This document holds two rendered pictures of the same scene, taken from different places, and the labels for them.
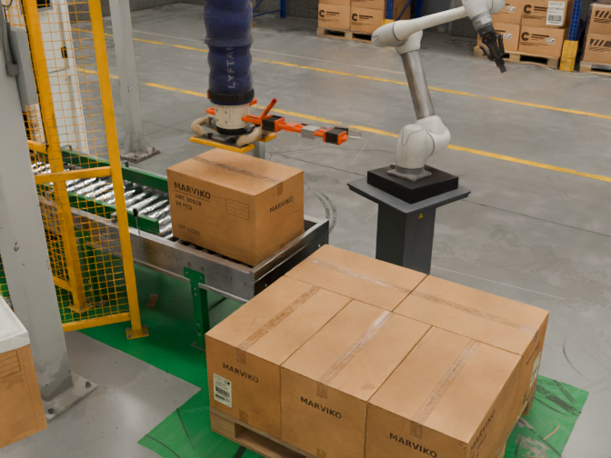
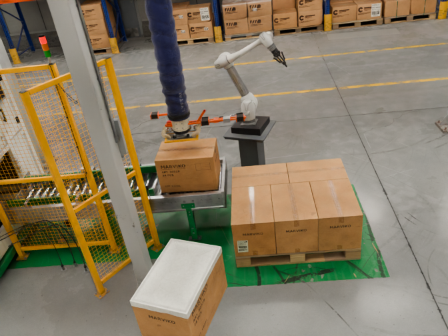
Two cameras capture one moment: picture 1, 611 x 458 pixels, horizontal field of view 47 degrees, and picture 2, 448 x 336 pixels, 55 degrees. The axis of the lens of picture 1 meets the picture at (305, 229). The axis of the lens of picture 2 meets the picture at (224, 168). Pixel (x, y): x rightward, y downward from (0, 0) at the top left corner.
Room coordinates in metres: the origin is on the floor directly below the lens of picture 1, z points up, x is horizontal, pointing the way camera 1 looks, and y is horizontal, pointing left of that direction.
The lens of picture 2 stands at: (-0.25, 1.85, 3.11)
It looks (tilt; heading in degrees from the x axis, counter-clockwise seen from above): 32 degrees down; 333
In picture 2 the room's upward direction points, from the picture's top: 8 degrees counter-clockwise
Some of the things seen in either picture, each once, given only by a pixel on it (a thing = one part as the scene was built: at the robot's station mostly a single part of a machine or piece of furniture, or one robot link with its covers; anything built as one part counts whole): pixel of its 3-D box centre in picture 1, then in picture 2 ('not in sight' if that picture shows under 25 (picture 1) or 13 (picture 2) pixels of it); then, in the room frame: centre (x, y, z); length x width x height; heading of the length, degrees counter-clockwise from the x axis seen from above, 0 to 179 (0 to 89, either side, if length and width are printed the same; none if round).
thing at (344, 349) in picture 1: (379, 358); (291, 204); (2.59, -0.34, 0.34); 1.20 x 1.00 x 0.40; 57
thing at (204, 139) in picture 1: (221, 140); (181, 137); (3.34, 0.42, 1.13); 0.34 x 0.10 x 0.05; 58
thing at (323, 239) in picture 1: (292, 265); (225, 183); (3.21, 0.07, 0.47); 0.70 x 0.03 x 0.15; 147
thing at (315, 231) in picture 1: (292, 248); (223, 175); (3.21, 0.07, 0.58); 0.70 x 0.03 x 0.06; 147
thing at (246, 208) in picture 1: (236, 204); (189, 165); (3.40, 0.37, 0.75); 0.60 x 0.40 x 0.40; 54
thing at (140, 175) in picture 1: (121, 168); (93, 172); (4.27, 1.20, 0.60); 1.60 x 0.10 x 0.09; 57
